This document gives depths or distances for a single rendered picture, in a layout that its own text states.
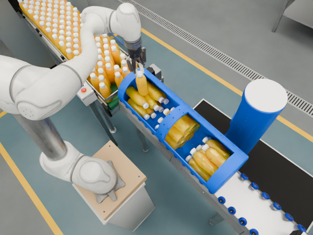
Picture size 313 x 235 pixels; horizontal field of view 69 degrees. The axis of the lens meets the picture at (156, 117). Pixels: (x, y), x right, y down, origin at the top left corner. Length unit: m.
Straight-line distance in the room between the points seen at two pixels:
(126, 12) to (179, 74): 2.10
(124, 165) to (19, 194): 1.71
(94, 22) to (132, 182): 0.86
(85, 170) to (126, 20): 0.71
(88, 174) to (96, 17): 0.72
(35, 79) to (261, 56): 3.08
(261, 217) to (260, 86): 0.85
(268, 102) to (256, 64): 1.70
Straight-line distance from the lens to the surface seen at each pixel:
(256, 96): 1.70
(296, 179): 2.55
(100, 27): 1.14
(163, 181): 2.43
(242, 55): 3.42
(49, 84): 0.71
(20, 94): 0.71
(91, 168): 1.14
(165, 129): 1.31
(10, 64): 0.79
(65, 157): 1.19
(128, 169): 1.38
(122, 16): 1.08
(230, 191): 1.50
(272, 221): 1.54
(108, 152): 1.43
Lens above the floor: 2.36
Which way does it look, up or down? 60 degrees down
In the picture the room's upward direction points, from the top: 9 degrees counter-clockwise
